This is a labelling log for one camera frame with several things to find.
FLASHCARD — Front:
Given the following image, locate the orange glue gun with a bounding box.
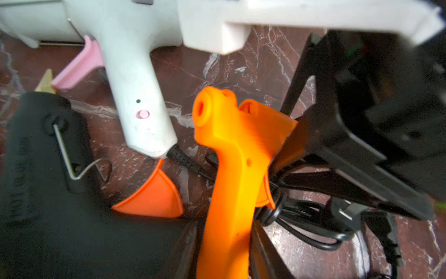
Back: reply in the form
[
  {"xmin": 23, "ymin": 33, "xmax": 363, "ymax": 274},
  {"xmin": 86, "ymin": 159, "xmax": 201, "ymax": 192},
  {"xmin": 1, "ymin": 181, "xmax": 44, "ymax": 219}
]
[{"xmin": 193, "ymin": 87, "xmax": 297, "ymax": 279}]

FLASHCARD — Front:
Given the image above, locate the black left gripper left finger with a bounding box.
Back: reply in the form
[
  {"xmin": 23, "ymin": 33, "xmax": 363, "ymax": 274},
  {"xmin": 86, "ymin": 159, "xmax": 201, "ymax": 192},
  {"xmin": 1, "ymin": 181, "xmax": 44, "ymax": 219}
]
[{"xmin": 156, "ymin": 223, "xmax": 199, "ymax": 279}]

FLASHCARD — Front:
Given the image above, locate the white orange-trigger glue gun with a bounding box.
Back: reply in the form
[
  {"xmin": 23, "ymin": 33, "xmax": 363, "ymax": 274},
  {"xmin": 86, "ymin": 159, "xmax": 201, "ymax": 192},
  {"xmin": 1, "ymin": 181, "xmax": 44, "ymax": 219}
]
[{"xmin": 177, "ymin": 1, "xmax": 446, "ymax": 55}]

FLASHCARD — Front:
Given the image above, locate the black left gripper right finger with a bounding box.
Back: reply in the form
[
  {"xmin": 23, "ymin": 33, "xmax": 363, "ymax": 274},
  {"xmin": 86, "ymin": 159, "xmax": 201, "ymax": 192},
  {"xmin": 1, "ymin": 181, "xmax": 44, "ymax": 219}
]
[{"xmin": 249, "ymin": 221, "xmax": 294, "ymax": 279}]

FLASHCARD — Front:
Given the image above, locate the black bundled power cable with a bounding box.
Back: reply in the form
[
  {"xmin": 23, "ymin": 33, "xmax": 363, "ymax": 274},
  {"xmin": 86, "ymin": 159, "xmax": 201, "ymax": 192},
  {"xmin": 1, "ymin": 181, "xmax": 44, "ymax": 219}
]
[{"xmin": 257, "ymin": 188, "xmax": 405, "ymax": 279}]

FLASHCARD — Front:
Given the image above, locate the large white pink-trigger glue gun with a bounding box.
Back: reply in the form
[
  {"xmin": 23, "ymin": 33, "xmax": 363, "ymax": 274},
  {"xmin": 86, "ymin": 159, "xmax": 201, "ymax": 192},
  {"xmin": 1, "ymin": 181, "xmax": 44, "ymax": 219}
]
[{"xmin": 0, "ymin": 0, "xmax": 252, "ymax": 160}]

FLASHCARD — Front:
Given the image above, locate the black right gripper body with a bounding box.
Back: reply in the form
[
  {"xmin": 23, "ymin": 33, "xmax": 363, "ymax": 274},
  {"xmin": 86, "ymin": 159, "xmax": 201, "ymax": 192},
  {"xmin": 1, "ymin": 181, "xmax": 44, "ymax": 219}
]
[{"xmin": 271, "ymin": 30, "xmax": 446, "ymax": 220}]

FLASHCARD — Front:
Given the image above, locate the black orange-trigger glue gun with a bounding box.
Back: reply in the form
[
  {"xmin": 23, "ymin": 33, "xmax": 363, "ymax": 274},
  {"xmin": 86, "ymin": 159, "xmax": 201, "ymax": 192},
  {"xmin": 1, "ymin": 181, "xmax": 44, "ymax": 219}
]
[{"xmin": 1, "ymin": 70, "xmax": 195, "ymax": 279}]

